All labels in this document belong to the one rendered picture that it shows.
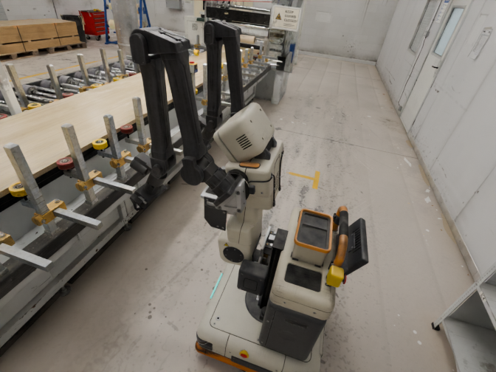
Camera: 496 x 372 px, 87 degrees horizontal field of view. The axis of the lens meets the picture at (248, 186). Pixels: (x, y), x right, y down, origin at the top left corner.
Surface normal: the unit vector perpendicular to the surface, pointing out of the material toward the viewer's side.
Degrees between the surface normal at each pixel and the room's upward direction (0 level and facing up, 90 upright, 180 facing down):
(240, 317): 0
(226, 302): 0
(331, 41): 90
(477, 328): 0
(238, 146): 90
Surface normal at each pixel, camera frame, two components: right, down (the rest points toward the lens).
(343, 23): -0.29, 0.54
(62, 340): 0.09, -0.80
